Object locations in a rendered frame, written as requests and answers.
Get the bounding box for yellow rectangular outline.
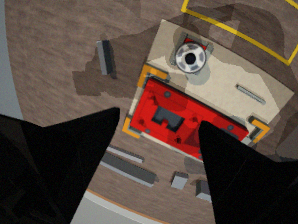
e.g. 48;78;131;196
181;0;298;65

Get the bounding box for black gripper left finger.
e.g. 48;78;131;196
0;107;120;224

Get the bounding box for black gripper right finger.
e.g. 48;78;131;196
198;121;298;224

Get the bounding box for black tyre with grey hub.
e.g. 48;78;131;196
174;40;206;73

